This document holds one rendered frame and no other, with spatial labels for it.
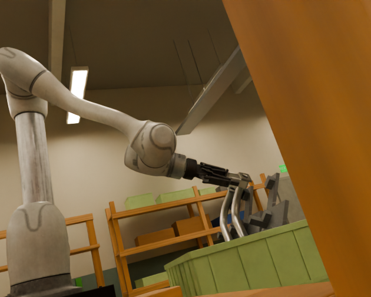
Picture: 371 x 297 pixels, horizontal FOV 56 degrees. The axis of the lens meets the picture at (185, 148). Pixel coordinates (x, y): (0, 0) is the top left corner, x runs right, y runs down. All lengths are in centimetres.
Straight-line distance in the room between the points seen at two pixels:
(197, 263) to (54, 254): 39
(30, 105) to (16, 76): 14
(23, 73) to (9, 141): 532
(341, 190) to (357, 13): 9
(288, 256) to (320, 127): 78
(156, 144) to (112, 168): 550
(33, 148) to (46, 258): 47
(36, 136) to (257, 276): 89
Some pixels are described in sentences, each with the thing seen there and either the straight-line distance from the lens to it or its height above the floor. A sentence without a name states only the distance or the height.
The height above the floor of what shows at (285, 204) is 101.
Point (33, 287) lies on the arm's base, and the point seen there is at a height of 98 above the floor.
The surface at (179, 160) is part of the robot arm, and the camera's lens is 120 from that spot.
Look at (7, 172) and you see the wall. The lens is 640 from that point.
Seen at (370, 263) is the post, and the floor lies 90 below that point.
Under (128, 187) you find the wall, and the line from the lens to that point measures 641.
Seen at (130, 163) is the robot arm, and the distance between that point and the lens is 119.
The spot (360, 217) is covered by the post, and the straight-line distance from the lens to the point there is 20.
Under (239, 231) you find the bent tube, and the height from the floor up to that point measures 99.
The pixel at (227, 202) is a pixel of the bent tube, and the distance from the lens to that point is 146.
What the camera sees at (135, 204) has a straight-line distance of 577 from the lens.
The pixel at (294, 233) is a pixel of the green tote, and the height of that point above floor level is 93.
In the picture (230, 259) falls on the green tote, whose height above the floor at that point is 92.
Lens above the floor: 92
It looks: 18 degrees up
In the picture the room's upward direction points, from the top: 16 degrees counter-clockwise
